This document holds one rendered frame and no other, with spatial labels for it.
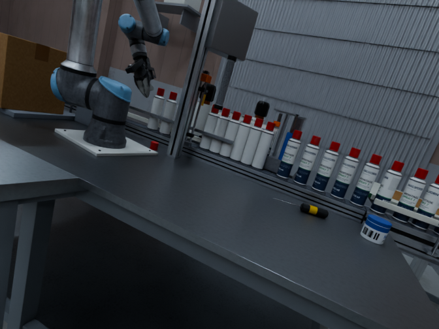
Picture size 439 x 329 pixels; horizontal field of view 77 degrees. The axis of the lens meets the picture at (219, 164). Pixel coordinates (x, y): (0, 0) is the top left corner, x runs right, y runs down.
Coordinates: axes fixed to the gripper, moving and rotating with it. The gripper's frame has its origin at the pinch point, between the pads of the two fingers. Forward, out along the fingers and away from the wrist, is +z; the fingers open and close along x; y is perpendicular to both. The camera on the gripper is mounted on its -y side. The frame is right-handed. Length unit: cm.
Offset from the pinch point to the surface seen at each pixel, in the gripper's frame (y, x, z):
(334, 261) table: -48, -75, 67
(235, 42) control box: -10, -52, -5
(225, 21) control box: -16, -51, -11
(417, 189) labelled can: -2, -104, 62
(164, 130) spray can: -2.1, -7.5, 19.5
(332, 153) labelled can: -2, -79, 44
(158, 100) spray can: -2.1, -7.8, 5.0
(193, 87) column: -16.4, -33.7, 8.2
